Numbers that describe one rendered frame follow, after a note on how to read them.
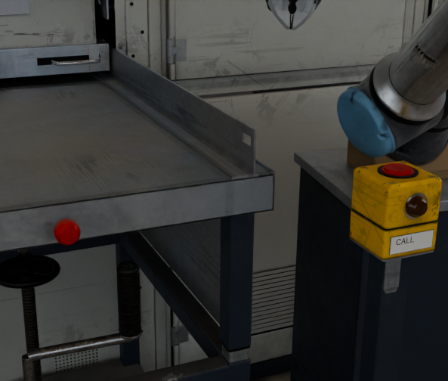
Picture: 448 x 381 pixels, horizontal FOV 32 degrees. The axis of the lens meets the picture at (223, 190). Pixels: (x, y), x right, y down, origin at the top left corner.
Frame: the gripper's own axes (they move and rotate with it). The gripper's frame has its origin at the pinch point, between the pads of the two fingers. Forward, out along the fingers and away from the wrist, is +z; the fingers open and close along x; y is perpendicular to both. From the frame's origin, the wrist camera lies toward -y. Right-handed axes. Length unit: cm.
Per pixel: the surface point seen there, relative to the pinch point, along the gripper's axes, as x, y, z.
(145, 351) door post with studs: -20, -114, 2
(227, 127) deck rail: -6.6, -21.3, 1.0
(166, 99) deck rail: -17.9, -38.1, -16.6
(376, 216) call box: 12.7, -8.4, 21.9
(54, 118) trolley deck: -37, -41, -11
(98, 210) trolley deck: -22.2, -17.0, 20.4
